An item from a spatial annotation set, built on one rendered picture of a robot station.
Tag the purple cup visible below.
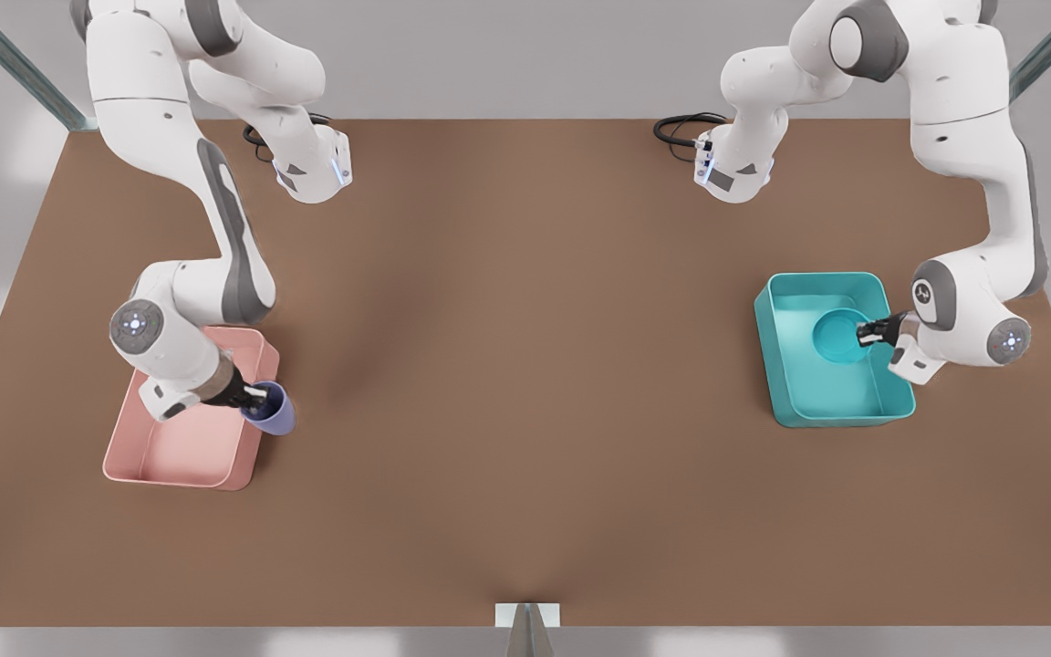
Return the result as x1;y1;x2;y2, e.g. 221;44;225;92
240;381;297;436

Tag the teal bowl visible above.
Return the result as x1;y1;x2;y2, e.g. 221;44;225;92
811;308;873;366

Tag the teal box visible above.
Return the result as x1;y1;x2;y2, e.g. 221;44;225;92
754;272;918;429

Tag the pink box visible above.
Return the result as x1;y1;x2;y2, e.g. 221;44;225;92
103;325;281;493

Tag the black cable loop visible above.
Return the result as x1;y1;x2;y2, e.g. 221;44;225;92
243;113;337;165
653;112;732;166

